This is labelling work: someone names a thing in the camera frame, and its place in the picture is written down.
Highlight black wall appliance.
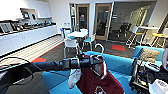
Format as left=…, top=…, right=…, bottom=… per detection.
left=21, top=9, right=32, bottom=20

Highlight white wall cabinets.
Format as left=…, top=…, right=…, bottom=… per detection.
left=0, top=0, right=53, bottom=22

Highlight white kitchen counter cabinets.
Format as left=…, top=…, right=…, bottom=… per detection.
left=0, top=22, right=60, bottom=58

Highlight black countertop appliance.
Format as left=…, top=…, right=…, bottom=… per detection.
left=0, top=21, right=15, bottom=35

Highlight black equipment cart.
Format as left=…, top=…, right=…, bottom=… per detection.
left=128, top=57, right=168, bottom=94

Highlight white high table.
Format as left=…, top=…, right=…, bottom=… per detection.
left=125, top=24, right=158, bottom=50

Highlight white round container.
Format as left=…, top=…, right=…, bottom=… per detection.
left=147, top=78, right=168, bottom=94

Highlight round white table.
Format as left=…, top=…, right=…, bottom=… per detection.
left=65, top=30, right=89, bottom=51

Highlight blue armchair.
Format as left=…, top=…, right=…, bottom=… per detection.
left=131, top=44, right=167, bottom=68

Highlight wide wooden glass door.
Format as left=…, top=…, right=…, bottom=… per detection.
left=92, top=2, right=114, bottom=42

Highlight narrow wooden glass door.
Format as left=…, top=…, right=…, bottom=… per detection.
left=75, top=3, right=91, bottom=33

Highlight black office chair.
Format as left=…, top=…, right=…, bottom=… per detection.
left=117, top=21, right=133, bottom=38

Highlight beige patterned cushion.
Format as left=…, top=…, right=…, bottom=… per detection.
left=137, top=46, right=162, bottom=65

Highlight red white varsity jacket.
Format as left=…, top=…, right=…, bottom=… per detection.
left=67, top=54, right=126, bottom=94

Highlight blue corner sofa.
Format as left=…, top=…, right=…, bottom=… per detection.
left=41, top=50, right=135, bottom=94

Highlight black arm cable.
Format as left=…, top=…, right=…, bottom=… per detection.
left=0, top=55, right=36, bottom=86

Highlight white chair blue seat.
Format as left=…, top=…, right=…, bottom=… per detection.
left=81, top=32, right=98, bottom=52

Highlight white hanger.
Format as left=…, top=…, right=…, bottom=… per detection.
left=93, top=42, right=109, bottom=81

